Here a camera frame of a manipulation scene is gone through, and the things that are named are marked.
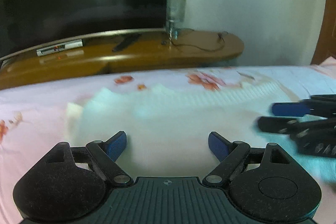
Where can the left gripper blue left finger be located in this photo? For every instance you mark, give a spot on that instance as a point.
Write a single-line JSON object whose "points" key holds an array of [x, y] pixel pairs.
{"points": [[104, 154]]}

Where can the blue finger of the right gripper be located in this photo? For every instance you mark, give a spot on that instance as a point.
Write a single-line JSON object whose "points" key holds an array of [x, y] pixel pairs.
{"points": [[279, 125], [291, 109]]}

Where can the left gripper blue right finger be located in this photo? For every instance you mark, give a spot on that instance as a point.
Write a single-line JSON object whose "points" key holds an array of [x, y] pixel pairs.
{"points": [[231, 157]]}

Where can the white knit sweater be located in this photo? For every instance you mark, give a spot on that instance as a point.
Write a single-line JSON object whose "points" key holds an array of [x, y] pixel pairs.
{"points": [[167, 130]]}

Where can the brown wooden door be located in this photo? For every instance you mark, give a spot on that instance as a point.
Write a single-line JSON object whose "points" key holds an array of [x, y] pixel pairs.
{"points": [[326, 42]]}

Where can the pink floral bed sheet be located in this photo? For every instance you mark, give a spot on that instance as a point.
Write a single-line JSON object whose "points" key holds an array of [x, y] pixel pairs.
{"points": [[33, 118]]}

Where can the wooden tv cabinet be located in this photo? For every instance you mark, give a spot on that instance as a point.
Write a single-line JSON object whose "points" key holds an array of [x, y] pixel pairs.
{"points": [[150, 52]]}

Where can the silver set-top box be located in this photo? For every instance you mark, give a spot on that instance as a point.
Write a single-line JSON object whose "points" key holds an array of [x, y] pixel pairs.
{"points": [[60, 47]]}

